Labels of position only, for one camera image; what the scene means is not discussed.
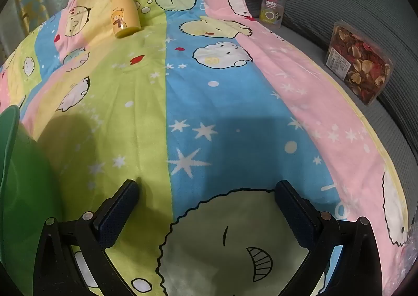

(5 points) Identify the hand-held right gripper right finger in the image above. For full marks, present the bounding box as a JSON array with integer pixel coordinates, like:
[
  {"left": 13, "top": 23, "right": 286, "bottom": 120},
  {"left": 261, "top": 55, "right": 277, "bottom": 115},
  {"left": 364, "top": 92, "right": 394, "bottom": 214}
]
[{"left": 275, "top": 180, "right": 382, "bottom": 296}]

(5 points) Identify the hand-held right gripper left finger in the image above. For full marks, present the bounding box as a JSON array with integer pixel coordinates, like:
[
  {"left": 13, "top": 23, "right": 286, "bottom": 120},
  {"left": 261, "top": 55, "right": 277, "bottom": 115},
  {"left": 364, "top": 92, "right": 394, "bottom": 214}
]
[{"left": 33, "top": 179, "right": 141, "bottom": 296}]

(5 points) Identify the green plastic bowl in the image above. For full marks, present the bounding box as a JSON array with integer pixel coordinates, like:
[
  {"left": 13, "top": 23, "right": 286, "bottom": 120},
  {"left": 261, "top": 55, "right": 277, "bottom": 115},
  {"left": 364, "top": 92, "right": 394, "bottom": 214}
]
[{"left": 0, "top": 104, "right": 71, "bottom": 285}]

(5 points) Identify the colourful cartoon printed blanket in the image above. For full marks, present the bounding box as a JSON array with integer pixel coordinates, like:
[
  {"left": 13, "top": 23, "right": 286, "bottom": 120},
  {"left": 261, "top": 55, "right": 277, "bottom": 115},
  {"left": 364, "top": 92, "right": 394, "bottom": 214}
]
[{"left": 0, "top": 0, "right": 413, "bottom": 296}]

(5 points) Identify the snack packet on sofa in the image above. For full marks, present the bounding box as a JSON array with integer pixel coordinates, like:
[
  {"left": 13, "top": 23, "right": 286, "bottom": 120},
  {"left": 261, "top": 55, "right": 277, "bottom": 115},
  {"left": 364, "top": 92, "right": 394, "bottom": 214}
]
[{"left": 324, "top": 19, "right": 394, "bottom": 106}]

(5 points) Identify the yellow bear print bottle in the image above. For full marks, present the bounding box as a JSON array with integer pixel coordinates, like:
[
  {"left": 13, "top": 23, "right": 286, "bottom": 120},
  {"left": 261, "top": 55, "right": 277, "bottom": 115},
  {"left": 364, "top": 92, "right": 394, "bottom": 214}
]
[{"left": 109, "top": 0, "right": 142, "bottom": 38}]

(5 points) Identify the clear plastic drink bottle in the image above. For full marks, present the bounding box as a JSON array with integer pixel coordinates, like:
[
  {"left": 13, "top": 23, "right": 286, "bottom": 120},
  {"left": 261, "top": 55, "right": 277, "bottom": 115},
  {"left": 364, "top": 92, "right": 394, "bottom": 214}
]
[{"left": 259, "top": 0, "right": 286, "bottom": 29}]

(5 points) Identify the yellow patterned curtain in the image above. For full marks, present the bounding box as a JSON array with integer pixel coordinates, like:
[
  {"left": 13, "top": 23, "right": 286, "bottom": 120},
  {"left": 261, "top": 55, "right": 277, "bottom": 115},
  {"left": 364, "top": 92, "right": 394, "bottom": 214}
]
[{"left": 16, "top": 0, "right": 48, "bottom": 24}]

